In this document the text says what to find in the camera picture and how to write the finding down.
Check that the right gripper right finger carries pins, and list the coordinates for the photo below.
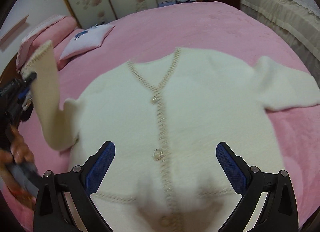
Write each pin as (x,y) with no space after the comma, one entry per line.
(279,211)

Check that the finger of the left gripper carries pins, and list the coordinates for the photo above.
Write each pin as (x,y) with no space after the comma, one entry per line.
(29,76)

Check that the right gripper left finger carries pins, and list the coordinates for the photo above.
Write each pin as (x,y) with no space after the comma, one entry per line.
(52,212)

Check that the white fluffy cardigan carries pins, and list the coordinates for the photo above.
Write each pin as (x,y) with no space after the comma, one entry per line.
(166,118)

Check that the person's left hand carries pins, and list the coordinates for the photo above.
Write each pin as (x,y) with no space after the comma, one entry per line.
(19,152)

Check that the brown wooden headboard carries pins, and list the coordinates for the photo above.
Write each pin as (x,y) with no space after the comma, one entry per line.
(10,72)

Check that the folded pink quilt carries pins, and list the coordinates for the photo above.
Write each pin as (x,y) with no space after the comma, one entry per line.
(56,28)

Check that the white cushion blue print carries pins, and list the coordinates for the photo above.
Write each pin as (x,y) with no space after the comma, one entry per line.
(86,40)

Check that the pink plush bed blanket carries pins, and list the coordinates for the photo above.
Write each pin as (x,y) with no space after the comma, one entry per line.
(153,34)

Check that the beige covered sofa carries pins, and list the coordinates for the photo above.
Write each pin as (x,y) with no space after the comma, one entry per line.
(295,21)

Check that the pink wall shelf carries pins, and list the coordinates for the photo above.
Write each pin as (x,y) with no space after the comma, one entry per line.
(8,37)

